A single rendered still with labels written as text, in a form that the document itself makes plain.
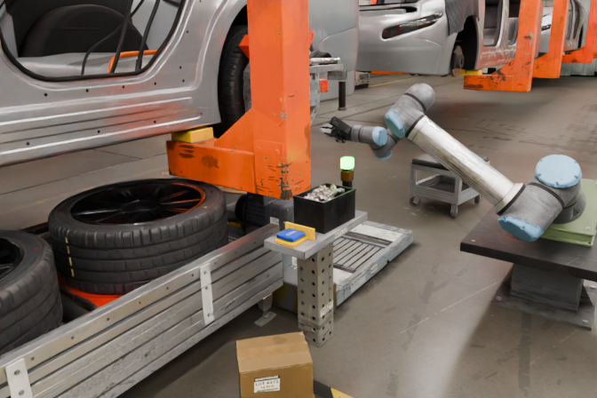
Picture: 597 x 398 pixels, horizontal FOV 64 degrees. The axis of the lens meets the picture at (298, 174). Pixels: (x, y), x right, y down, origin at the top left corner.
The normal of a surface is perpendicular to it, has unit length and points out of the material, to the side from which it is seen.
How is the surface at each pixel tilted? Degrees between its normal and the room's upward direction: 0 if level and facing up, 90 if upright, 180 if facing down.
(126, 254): 90
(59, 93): 91
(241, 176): 90
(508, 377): 0
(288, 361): 0
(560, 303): 90
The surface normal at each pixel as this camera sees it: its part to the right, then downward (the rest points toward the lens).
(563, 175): -0.36, -0.58
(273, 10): -0.59, 0.23
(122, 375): 0.81, 0.14
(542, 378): -0.02, -0.96
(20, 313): 0.97, 0.05
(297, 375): 0.18, 0.26
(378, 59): -0.41, 0.57
